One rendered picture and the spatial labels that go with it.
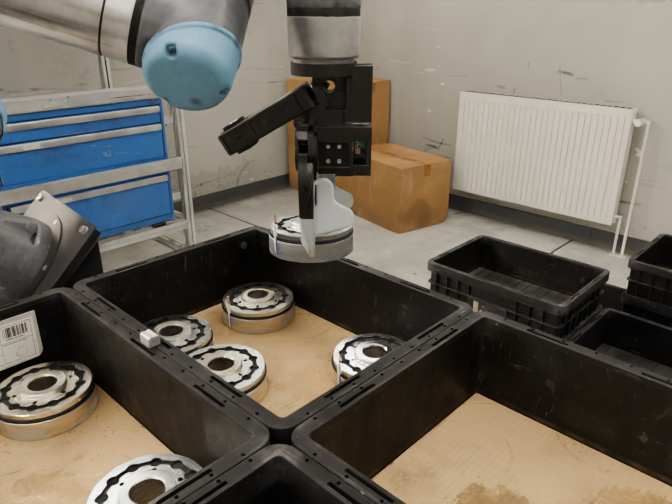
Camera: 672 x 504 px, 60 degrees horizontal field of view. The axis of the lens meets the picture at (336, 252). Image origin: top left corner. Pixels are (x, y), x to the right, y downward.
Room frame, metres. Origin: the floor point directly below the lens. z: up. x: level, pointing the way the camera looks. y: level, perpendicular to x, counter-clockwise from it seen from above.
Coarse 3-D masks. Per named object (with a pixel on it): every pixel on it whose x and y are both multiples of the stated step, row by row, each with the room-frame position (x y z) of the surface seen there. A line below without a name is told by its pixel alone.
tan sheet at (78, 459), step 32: (96, 384) 0.58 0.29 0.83; (96, 416) 0.52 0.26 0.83; (128, 416) 0.52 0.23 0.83; (0, 448) 0.47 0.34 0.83; (32, 448) 0.47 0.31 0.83; (64, 448) 0.47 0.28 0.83; (96, 448) 0.47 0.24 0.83; (128, 448) 0.47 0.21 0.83; (160, 448) 0.47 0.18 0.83; (0, 480) 0.43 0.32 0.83; (32, 480) 0.43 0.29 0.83; (64, 480) 0.43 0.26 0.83; (96, 480) 0.43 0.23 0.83
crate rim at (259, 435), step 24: (0, 312) 0.58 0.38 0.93; (96, 312) 0.58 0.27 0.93; (120, 336) 0.52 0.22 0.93; (168, 360) 0.48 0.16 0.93; (192, 384) 0.44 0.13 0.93; (216, 408) 0.41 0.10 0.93; (240, 408) 0.41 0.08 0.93; (264, 432) 0.38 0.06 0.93; (240, 456) 0.35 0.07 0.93; (192, 480) 0.33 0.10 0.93
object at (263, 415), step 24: (216, 240) 0.80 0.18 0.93; (144, 264) 0.71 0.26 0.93; (360, 264) 0.71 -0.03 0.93; (408, 288) 0.64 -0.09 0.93; (120, 312) 0.58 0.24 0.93; (456, 312) 0.58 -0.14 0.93; (432, 336) 0.52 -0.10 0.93; (192, 360) 0.48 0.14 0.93; (384, 360) 0.48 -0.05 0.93; (216, 384) 0.44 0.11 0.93; (360, 384) 0.44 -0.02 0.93; (264, 408) 0.41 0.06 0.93; (312, 408) 0.41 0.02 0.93; (288, 432) 0.38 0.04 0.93
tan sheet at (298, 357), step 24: (216, 312) 0.76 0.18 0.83; (216, 336) 0.69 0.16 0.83; (240, 336) 0.69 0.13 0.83; (264, 336) 0.69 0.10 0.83; (288, 336) 0.69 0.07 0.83; (312, 336) 0.69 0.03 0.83; (336, 336) 0.69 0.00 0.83; (264, 360) 0.63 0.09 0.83; (288, 360) 0.63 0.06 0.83; (312, 360) 0.63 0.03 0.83; (288, 384) 0.58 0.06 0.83; (312, 384) 0.58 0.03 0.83; (288, 408) 0.53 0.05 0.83
